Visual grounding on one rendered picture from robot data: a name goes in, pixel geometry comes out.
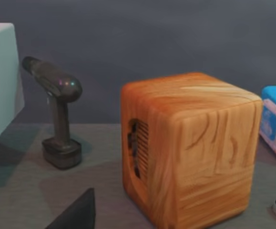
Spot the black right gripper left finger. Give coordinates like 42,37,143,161
45,187,96,229

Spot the wooden cube box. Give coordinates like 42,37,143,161
120,72,264,229

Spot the blue wet wipes pack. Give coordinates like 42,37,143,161
258,85,276,165

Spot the dark grey cordless drill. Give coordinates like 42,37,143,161
22,56,83,170

